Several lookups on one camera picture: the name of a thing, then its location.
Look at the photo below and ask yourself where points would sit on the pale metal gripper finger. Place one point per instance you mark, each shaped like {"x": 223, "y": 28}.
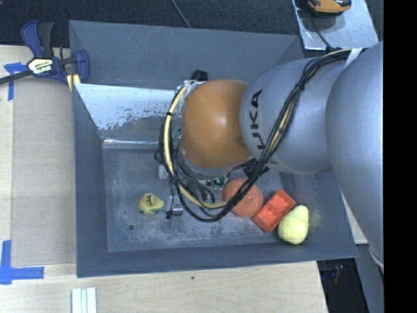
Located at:
{"x": 162, "y": 171}
{"x": 175, "y": 207}

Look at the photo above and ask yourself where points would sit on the small yellow toy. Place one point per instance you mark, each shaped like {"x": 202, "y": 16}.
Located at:
{"x": 150, "y": 202}

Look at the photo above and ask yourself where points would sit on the orange ball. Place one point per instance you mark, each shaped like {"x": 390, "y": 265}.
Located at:
{"x": 244, "y": 201}

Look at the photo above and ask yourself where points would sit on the red-orange toy block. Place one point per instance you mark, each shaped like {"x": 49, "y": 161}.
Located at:
{"x": 273, "y": 215}

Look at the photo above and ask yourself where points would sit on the yellow toy lemon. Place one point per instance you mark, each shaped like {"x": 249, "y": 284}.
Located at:
{"x": 294, "y": 224}

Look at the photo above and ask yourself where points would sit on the grey metal bin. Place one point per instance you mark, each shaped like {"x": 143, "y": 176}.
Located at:
{"x": 130, "y": 60}

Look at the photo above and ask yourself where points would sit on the pale wood board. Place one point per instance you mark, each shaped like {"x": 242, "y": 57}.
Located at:
{"x": 42, "y": 174}

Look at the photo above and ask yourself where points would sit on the black cylinder on white bracket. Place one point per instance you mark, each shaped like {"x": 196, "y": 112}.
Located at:
{"x": 199, "y": 75}

